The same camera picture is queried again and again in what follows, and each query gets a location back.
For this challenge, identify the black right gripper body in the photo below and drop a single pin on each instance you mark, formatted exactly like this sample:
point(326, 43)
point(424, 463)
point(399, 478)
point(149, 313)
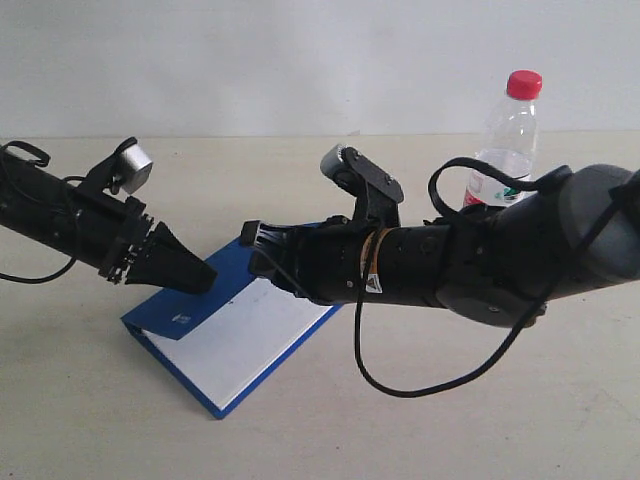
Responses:
point(334, 252)

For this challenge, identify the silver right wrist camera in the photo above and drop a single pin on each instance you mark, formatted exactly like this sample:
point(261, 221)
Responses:
point(333, 163)

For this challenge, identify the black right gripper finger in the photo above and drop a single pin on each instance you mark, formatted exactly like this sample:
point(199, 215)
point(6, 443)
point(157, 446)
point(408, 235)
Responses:
point(285, 273)
point(258, 234)

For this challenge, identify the clear water bottle red label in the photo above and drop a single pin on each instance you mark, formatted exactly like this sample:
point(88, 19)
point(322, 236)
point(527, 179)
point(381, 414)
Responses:
point(509, 143)

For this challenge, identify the blue ring binder notebook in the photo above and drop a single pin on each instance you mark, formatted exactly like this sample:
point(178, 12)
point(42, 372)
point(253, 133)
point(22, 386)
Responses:
point(222, 345)

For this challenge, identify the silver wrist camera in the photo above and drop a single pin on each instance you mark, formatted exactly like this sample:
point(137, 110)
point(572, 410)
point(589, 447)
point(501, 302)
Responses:
point(333, 163)
point(132, 167)

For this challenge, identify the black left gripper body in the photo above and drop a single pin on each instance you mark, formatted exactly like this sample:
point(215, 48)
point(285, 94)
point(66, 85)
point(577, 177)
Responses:
point(130, 235)

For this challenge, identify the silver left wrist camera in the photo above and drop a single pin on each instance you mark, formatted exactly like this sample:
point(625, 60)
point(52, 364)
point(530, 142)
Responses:
point(132, 167)

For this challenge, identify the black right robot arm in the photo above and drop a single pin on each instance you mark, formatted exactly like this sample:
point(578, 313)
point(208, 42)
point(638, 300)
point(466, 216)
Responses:
point(574, 232)

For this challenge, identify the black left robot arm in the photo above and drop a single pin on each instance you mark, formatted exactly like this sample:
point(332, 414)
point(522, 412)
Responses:
point(95, 219)

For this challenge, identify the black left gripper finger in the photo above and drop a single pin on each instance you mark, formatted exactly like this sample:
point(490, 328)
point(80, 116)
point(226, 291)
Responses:
point(163, 246)
point(187, 277)

